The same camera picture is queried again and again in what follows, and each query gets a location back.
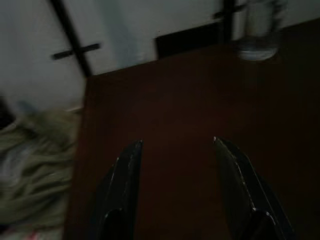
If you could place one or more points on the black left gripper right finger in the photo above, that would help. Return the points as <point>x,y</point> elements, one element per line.
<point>245,200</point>

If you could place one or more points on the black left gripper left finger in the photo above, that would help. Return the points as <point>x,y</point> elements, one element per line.
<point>117,195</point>

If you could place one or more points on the olive green cloth pile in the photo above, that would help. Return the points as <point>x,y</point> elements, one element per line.
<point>37,170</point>

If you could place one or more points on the white plastic bag red print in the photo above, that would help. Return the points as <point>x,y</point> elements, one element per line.
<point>32,235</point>

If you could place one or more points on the black cross-base stand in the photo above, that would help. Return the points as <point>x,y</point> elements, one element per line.
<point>75,48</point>
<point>226,15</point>

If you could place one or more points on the clear drinking glass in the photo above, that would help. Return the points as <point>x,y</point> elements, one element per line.
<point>257,37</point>

